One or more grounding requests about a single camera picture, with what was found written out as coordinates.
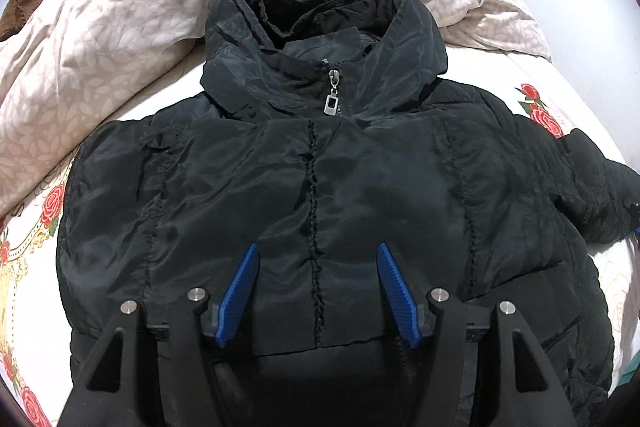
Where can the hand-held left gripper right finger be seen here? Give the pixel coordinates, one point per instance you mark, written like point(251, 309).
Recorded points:
point(400, 292)

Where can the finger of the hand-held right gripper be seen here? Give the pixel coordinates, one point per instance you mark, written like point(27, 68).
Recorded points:
point(638, 234)

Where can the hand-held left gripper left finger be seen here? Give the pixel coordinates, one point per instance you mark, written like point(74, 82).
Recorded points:
point(235, 292)

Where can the rose-print bed sheet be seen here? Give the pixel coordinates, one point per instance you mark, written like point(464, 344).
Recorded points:
point(607, 287)

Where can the pink leaf-pattern quilt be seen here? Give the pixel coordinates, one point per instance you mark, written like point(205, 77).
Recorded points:
point(125, 32)

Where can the black puffer jacket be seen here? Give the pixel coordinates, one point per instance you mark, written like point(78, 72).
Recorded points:
point(350, 187)

